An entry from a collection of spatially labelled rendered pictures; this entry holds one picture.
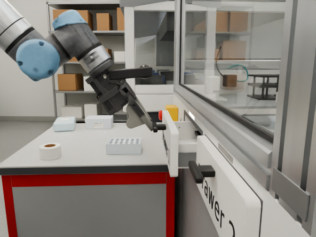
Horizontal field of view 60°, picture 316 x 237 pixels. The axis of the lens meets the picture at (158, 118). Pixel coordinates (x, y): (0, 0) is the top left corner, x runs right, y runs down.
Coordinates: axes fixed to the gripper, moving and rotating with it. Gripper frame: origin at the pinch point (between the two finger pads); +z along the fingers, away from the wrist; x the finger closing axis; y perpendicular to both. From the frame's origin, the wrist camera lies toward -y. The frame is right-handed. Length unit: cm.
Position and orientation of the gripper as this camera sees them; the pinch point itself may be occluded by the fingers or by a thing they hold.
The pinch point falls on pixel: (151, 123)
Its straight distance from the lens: 75.3
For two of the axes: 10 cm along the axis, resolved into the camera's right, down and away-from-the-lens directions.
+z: 5.7, 8.0, 1.9
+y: -8.2, 5.7, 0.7
